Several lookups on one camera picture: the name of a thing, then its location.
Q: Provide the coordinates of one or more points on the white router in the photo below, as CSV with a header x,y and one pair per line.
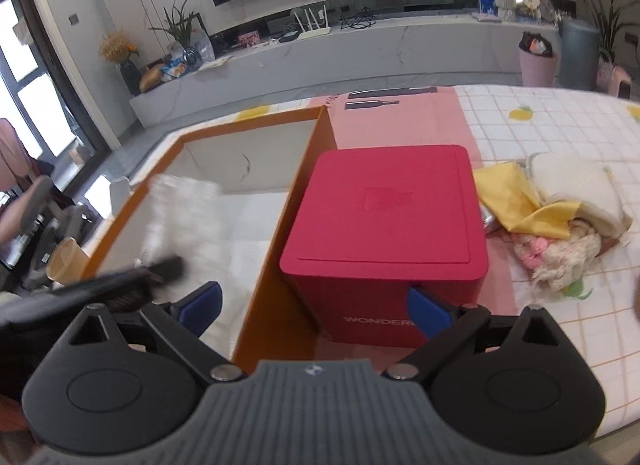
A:
x,y
312,31

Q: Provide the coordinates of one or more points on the white fuzzy cloth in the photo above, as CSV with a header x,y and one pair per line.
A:
x,y
575,180

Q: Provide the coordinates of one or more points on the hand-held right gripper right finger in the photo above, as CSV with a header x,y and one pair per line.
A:
x,y
425,313

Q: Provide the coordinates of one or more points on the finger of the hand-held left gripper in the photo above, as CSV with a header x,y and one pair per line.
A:
x,y
165,267

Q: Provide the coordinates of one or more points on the grey office chair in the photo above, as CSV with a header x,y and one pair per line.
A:
x,y
45,205

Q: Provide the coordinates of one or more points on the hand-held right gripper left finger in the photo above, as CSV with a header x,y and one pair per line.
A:
x,y
202,308

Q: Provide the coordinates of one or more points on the glass balcony door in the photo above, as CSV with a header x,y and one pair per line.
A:
x,y
35,95

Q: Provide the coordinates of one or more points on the brown oval object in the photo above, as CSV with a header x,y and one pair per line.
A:
x,y
151,79

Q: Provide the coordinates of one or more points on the tall leafy floor plant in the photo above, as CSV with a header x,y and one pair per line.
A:
x,y
607,20

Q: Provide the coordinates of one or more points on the blue snack packet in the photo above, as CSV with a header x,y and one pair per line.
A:
x,y
175,66

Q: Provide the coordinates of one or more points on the bubble wrap bag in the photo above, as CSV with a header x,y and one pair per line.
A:
x,y
180,215

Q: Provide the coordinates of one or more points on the pink chair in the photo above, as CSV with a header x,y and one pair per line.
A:
x,y
12,180

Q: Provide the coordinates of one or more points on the wooden bucket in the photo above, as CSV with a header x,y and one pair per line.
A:
x,y
65,261

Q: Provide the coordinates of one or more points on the dark vase with dried flowers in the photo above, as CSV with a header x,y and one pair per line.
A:
x,y
130,75

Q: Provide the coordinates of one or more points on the pink trash bin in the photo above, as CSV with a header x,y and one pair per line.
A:
x,y
537,67

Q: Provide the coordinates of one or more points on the red square box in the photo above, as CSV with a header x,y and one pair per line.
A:
x,y
390,215

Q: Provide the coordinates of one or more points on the pink stool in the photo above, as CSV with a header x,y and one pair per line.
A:
x,y
612,77

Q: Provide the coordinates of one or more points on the white marble television console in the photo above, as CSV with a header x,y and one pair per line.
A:
x,y
350,52

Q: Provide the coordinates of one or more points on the clear plastic bottle bag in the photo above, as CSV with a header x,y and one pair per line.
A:
x,y
204,47

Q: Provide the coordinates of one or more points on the small paper bag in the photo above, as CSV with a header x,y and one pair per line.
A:
x,y
78,156

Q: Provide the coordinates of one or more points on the papers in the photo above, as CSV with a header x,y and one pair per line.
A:
x,y
216,62

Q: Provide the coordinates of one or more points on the white stool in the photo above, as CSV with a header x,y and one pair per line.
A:
x,y
107,192

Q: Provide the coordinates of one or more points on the orange storage box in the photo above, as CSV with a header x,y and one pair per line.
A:
x,y
270,295

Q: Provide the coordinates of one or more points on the green plant in glass vase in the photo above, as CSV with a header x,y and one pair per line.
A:
x,y
182,35

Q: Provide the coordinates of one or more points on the grey trash bin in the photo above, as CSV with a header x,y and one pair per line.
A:
x,y
577,57

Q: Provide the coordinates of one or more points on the pink card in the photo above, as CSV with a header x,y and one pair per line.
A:
x,y
248,39

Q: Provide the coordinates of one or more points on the wall switch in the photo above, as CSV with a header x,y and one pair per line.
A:
x,y
74,20

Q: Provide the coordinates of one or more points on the yellow cloth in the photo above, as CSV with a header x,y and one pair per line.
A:
x,y
510,195

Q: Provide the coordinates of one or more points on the pink knit cloth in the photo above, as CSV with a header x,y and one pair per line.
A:
x,y
532,250

